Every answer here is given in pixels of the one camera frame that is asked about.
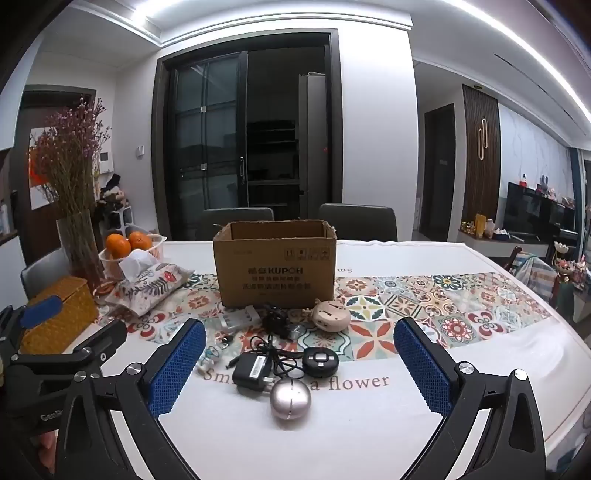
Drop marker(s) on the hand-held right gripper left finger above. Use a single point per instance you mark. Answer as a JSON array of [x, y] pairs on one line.
[[180, 364]]

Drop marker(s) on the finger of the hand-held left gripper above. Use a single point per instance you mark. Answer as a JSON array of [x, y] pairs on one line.
[[41, 311], [92, 341]]

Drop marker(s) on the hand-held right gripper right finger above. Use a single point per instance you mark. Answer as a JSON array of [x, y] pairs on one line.
[[422, 369]]

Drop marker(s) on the black charger plug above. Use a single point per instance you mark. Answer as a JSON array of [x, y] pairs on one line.
[[275, 321]]

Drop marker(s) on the pink round clock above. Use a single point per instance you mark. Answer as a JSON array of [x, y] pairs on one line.
[[330, 316]]

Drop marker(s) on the brown cardboard box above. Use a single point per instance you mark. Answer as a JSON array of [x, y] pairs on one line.
[[272, 277]]

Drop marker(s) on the yellow woven box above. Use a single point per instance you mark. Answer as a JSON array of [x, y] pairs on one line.
[[60, 318]]

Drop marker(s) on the small white teal gadget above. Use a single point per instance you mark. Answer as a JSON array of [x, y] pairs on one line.
[[208, 361]]

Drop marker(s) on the grey dining chair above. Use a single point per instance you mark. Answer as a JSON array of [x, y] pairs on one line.
[[238, 224], [358, 221], [44, 274]]

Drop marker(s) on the small black connector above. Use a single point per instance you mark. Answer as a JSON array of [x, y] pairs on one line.
[[225, 340]]

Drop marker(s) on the clear plastic battery case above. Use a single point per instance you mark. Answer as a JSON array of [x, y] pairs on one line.
[[238, 317]]

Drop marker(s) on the floral fabric tissue pouch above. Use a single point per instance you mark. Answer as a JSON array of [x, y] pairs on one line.
[[152, 281]]

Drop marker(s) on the orange fruit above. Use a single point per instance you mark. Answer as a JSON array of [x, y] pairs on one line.
[[118, 246], [140, 241]]

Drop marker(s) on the white plastic fruit basket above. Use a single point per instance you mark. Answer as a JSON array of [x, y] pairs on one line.
[[154, 251]]

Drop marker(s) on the silver round gadget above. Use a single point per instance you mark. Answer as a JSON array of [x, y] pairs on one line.
[[290, 399]]

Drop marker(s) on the small grey plug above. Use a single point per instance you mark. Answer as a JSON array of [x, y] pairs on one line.
[[296, 331]]

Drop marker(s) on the white stool with plush toys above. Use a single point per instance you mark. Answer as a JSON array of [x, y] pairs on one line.
[[115, 207]]

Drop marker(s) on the chair with striped cloth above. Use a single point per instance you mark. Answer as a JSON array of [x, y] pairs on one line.
[[533, 274]]

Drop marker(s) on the white television cabinet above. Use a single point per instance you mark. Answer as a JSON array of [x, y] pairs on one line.
[[503, 247]]

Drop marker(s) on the dried purple flowers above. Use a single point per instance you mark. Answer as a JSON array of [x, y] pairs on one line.
[[71, 157]]

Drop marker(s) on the dark interior door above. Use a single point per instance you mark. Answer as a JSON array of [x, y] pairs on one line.
[[438, 175]]

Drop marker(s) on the black television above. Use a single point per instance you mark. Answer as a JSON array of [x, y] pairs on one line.
[[535, 210]]

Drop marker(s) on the dark glass sliding door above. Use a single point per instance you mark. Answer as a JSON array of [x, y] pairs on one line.
[[207, 138]]

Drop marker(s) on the grey refrigerator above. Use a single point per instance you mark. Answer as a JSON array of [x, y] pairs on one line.
[[311, 147]]

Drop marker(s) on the red wall picture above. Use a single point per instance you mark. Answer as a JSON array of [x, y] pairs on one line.
[[37, 175]]

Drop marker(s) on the white wall intercom panel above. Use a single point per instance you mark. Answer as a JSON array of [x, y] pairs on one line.
[[107, 162]]

